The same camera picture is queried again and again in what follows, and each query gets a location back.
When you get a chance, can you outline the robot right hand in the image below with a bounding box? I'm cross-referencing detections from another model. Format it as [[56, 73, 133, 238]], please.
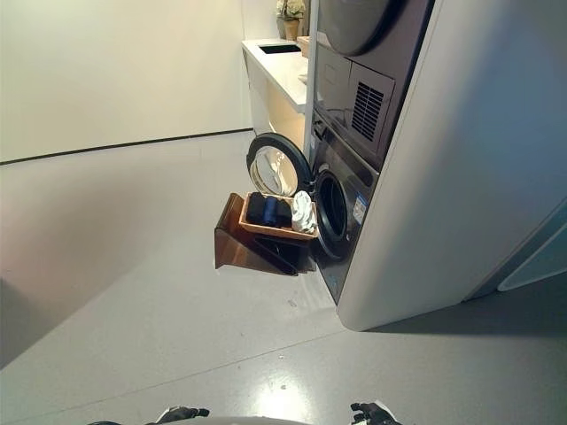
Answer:
[[350, 401, 396, 425]]

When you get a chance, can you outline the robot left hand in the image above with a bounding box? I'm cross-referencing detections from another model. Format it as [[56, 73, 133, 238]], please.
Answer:
[[157, 406, 209, 425]]

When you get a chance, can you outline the white garment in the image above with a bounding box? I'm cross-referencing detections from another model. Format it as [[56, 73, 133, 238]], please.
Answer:
[[291, 190, 316, 234]]

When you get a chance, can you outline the small black garment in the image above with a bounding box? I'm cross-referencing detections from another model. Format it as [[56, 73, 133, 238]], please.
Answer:
[[274, 199, 293, 229]]

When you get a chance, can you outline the dark grey washing machine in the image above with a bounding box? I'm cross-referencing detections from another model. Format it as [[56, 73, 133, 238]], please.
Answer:
[[308, 104, 382, 306]]

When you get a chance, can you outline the grey robot torso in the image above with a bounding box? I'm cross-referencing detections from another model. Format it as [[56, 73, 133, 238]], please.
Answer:
[[88, 414, 402, 425]]

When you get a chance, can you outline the brown acrylic stand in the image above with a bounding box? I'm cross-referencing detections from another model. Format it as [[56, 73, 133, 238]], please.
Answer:
[[214, 192, 316, 276]]

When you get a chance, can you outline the rectangular wicker laundry basket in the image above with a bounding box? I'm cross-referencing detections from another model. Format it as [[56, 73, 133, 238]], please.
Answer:
[[237, 191, 320, 243]]

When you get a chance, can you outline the large black rolled garment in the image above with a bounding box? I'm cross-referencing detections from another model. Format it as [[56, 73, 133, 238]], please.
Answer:
[[245, 197, 267, 224]]

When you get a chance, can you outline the white appliance cabinet housing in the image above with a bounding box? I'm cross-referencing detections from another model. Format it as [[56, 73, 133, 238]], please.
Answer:
[[336, 0, 567, 332]]

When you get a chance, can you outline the round glass washer door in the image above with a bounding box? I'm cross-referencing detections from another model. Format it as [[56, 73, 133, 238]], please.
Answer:
[[247, 132, 316, 200]]

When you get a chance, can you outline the dark grey stacked dryer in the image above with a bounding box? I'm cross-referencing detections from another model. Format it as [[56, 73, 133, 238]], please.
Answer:
[[312, 0, 438, 172]]

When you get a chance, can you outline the white counter cabinet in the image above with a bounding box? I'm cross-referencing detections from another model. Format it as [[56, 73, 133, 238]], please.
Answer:
[[241, 38, 311, 147]]

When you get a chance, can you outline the small wicker basket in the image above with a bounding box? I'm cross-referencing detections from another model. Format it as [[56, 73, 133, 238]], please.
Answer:
[[296, 35, 318, 58]]

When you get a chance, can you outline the potted plant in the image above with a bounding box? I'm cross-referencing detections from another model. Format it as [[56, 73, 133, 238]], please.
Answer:
[[276, 0, 306, 41]]

